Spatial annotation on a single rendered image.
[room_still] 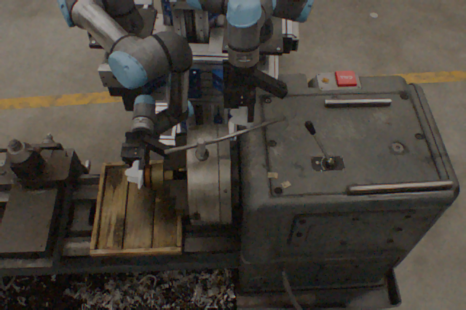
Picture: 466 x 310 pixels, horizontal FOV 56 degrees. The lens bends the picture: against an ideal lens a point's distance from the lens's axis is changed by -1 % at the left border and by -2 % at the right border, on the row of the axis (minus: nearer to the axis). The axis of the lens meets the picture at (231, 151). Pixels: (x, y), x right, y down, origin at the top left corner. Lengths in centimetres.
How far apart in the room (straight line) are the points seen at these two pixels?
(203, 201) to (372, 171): 48
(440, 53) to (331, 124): 245
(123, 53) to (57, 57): 231
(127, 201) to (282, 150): 63
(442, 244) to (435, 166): 142
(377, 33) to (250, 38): 272
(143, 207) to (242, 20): 83
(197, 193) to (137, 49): 44
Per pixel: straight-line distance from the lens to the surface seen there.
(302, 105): 136
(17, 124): 323
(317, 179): 121
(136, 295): 179
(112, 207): 162
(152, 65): 129
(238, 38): 103
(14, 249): 156
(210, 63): 178
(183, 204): 133
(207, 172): 125
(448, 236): 277
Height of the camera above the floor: 227
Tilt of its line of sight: 55 degrees down
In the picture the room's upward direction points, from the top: straight up
